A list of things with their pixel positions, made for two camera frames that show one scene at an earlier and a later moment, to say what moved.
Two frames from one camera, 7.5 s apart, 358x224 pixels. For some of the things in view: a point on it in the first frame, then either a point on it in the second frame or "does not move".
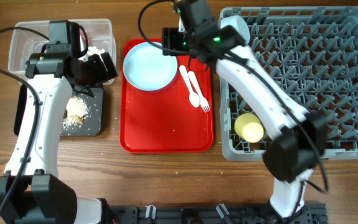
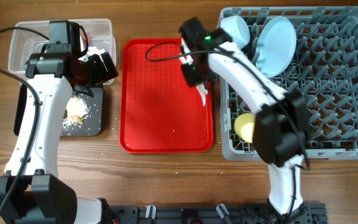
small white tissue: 94,50 does not move
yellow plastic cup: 249,127 does not move
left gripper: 101,74 does not move
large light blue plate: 147,68 to 276,46
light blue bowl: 238,23 does not move
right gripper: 170,42 to 192,77
